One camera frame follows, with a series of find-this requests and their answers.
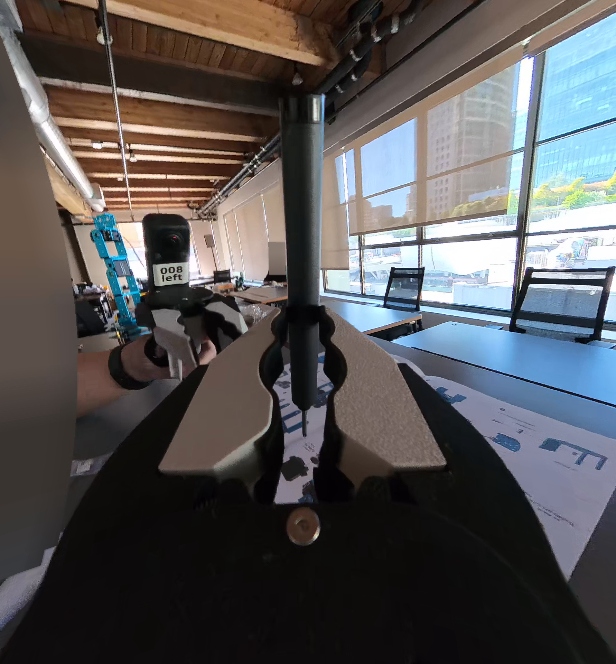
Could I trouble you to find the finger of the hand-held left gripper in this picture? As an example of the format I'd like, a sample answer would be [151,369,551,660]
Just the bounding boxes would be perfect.
[151,309,201,380]
[203,296,250,354]

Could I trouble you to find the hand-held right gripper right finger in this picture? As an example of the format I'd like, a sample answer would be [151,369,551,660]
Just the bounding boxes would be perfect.
[321,306,448,494]

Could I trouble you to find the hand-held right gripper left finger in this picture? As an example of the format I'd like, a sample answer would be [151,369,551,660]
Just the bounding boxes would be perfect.
[158,307,289,501]

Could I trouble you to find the black screwdriver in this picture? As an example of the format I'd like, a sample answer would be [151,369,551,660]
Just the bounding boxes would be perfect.
[279,94,326,439]

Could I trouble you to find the person's left forearm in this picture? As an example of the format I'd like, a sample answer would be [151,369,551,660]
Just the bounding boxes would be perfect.
[77,349,119,418]

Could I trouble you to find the desk with wooden edge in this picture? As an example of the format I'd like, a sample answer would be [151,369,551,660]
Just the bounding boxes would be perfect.
[321,300,423,335]

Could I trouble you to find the dark desk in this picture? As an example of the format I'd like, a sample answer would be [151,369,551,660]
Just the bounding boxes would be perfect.
[69,337,616,664]

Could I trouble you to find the person's left hand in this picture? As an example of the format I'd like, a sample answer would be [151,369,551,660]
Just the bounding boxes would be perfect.
[128,334,219,386]

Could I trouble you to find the black wristband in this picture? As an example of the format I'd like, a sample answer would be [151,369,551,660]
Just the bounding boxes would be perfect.
[107,342,153,391]

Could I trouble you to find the black ceiling pipes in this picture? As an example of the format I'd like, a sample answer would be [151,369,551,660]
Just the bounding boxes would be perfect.
[198,0,392,219]

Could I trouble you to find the open instruction manual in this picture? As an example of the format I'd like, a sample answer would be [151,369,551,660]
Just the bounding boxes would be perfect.
[274,358,616,579]

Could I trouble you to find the large window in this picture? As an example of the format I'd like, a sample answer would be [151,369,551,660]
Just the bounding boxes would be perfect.
[323,10,616,326]

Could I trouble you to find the white ceiling duct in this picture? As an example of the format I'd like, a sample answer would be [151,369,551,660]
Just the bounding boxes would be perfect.
[0,0,105,212]

